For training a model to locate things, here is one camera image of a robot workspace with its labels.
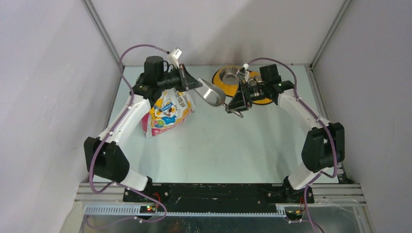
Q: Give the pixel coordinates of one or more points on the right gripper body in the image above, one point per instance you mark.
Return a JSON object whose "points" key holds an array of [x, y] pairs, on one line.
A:
{"points": [[248, 100]]}

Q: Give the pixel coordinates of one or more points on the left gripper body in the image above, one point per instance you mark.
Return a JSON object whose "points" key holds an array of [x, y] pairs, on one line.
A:
{"points": [[183, 75]]}

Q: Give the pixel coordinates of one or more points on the metal food scoop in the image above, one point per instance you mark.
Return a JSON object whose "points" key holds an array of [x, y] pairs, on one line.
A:
{"points": [[214, 96]]}

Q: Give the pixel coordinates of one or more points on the yellow double pet bowl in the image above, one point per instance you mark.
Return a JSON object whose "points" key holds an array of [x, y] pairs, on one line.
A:
{"points": [[226, 79]]}

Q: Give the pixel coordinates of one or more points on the pet food bag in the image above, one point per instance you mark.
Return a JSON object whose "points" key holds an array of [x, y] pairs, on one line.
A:
{"points": [[170, 110]]}

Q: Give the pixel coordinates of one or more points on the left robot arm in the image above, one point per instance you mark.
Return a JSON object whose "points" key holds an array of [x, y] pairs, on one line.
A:
{"points": [[104, 155]]}

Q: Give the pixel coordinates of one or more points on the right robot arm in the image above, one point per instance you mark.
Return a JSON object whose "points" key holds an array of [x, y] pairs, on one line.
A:
{"points": [[323, 148]]}

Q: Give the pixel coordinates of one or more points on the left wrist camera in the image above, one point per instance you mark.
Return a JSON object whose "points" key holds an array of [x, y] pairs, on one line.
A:
{"points": [[173, 57]]}

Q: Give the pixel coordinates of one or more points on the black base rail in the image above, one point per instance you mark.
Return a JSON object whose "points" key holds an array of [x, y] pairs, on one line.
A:
{"points": [[226, 198]]}

